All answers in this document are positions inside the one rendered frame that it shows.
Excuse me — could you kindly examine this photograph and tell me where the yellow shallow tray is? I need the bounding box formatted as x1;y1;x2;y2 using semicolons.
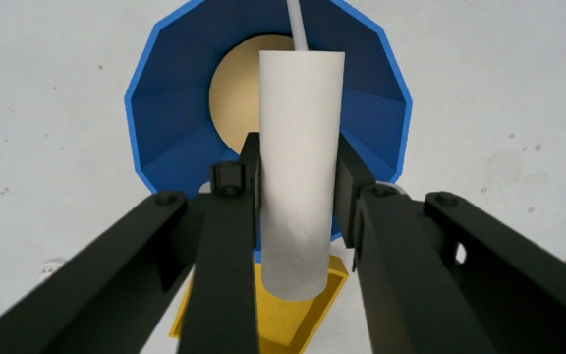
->
168;254;349;354

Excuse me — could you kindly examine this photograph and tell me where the white kitchen timer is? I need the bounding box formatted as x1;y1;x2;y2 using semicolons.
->
38;259;66;283

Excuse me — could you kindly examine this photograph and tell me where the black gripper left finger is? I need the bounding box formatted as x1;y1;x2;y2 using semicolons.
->
0;132;260;354

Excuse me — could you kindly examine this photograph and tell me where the blue bucket with wire handle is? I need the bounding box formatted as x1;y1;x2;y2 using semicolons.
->
124;0;413;302

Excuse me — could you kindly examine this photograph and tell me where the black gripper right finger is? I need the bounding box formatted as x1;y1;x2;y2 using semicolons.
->
333;133;566;354

